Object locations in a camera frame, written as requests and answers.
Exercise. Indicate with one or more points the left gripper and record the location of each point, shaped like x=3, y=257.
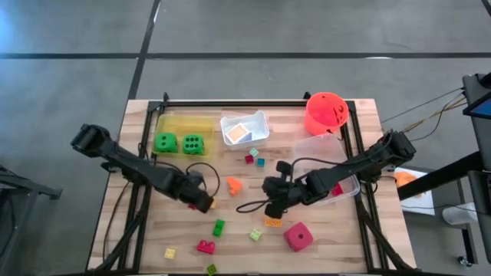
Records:
x=188, y=192

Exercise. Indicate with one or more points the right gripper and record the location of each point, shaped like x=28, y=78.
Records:
x=287, y=191

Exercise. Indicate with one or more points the yellow square toy block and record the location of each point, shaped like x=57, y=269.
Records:
x=213, y=206
x=169, y=253

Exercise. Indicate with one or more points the yellow bowl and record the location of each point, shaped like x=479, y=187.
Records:
x=273, y=222

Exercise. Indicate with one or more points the green stepped toy block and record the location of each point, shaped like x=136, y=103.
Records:
x=218, y=228

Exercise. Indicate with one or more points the red foam die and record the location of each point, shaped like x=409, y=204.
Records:
x=295, y=242

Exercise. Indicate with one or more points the green foam die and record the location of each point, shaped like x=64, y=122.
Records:
x=166, y=134
x=193, y=145

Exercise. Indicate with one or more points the orange playing card deck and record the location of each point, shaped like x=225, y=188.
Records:
x=237, y=133

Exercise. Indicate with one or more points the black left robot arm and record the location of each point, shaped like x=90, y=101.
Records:
x=126, y=165

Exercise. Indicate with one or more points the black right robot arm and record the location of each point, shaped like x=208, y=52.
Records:
x=364, y=161

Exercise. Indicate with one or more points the orange stepped toy block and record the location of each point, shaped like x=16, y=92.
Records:
x=233, y=185

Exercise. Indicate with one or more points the teal toy block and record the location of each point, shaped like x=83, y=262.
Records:
x=261, y=162

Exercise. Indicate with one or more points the light green toy block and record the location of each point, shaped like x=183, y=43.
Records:
x=255, y=235

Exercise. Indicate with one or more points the red stepped toy block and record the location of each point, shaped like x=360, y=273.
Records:
x=205, y=248

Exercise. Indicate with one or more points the small red toy block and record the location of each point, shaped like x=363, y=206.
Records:
x=249, y=159

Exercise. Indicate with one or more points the dark green toy block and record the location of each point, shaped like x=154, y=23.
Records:
x=211, y=270

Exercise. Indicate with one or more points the white plastic bin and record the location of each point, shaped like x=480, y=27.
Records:
x=261, y=130

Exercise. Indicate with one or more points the clear plastic container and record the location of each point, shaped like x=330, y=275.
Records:
x=322, y=149

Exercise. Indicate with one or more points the yellow translucent plastic bin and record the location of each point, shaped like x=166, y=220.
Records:
x=184, y=122

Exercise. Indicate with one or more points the orange plastic bucket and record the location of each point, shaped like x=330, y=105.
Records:
x=322, y=115

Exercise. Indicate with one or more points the white paper sheet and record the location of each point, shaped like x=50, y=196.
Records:
x=420, y=199

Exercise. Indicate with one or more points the black equipment stand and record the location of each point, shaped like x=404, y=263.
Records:
x=34, y=188

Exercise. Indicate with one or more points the computer monitor blue screen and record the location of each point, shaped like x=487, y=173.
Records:
x=481, y=109

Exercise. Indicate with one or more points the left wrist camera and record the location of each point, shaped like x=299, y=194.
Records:
x=195, y=179

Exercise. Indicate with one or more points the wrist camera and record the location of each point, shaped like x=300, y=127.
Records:
x=284, y=168
x=195, y=179

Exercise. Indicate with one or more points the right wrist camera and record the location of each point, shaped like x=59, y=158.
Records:
x=284, y=168

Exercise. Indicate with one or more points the black rig frame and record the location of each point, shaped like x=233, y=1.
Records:
x=249, y=102

